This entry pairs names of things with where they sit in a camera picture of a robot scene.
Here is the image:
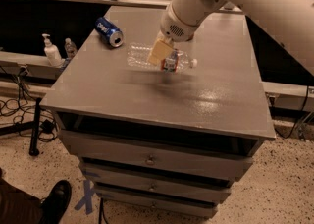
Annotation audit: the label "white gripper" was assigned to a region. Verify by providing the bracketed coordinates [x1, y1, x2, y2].
[147, 4, 195, 65]

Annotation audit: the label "clear plastic water bottle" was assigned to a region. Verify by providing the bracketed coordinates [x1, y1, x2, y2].
[127, 43, 197, 73]

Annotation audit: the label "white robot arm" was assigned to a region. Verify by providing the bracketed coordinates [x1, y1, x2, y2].
[148, 0, 314, 74]

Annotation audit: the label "small clear sanitizer bottle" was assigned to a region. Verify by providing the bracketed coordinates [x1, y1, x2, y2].
[65, 38, 78, 59]

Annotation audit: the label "white pump lotion bottle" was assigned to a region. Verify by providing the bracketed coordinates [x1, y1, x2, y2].
[42, 33, 62, 67]

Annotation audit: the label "blue Pepsi can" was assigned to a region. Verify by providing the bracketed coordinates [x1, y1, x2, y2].
[95, 17, 124, 48]

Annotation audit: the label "grey drawer cabinet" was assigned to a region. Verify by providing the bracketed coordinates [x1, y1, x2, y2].
[42, 13, 275, 218]

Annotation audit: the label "black stand leg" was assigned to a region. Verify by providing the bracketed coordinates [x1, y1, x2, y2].
[29, 98, 41, 156]

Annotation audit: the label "blue tape cross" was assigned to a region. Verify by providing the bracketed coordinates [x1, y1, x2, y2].
[75, 180, 95, 215]

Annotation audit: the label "black leather shoe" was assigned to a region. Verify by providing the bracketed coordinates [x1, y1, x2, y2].
[39, 180, 72, 224]

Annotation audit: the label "brown trouser leg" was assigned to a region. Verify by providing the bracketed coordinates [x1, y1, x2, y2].
[0, 179, 43, 224]

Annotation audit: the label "black floor cables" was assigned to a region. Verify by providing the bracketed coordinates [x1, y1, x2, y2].
[0, 65, 60, 143]

